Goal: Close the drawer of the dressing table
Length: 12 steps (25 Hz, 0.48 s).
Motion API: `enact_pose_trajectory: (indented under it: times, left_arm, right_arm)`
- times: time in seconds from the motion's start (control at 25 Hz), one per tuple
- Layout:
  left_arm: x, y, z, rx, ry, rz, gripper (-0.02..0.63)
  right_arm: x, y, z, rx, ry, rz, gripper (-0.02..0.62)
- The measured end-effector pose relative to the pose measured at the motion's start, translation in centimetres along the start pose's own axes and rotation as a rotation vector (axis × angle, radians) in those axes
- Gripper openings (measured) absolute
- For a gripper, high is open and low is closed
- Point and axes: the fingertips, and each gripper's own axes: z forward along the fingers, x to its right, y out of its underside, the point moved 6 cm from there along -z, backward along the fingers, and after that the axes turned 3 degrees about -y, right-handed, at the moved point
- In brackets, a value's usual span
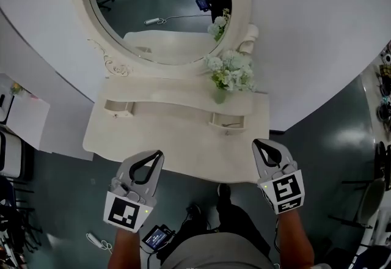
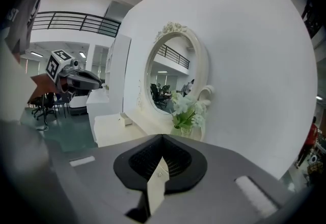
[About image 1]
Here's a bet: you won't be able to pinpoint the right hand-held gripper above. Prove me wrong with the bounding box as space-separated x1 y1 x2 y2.
252 138 305 215

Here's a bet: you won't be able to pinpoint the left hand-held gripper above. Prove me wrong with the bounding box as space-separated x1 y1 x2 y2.
103 150 166 234

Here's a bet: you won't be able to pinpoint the white dressing table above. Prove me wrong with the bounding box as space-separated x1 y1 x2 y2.
82 79 271 185

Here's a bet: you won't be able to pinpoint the white wooden drawer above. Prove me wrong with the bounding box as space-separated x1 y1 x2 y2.
208 112 246 136
103 98 136 119

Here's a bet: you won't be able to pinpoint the person's right forearm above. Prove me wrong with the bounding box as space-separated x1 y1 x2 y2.
276 208 316 269

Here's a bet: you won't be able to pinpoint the person's left forearm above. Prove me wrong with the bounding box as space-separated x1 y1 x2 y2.
106 226 143 269

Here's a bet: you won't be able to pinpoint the person's black shoe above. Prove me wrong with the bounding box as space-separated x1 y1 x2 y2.
217 183 232 202
186 204 203 223

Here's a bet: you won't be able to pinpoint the black screen device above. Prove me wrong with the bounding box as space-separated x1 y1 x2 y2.
141 224 177 254

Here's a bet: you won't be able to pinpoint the person's black trousers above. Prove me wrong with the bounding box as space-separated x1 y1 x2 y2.
177 196 271 262

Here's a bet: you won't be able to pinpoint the white power strip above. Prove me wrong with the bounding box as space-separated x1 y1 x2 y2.
86 232 104 248

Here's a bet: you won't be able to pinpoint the glass vase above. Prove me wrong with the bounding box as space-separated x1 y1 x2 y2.
213 87 228 105

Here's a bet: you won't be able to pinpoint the white flower bouquet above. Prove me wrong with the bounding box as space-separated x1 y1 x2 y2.
203 49 256 93

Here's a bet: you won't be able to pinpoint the grey chair with black legs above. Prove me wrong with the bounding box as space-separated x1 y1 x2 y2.
328 177 387 231

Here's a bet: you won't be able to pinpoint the person's grey shirt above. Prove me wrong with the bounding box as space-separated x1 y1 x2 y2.
160 232 276 269

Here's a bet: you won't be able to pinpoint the white bookshelf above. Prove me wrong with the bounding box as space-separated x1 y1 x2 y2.
0 73 95 161

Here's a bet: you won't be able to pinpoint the black metal stands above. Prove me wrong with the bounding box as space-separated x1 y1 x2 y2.
0 175 44 269

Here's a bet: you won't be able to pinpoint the oval white-framed mirror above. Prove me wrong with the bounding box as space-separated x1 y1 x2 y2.
70 0 261 79

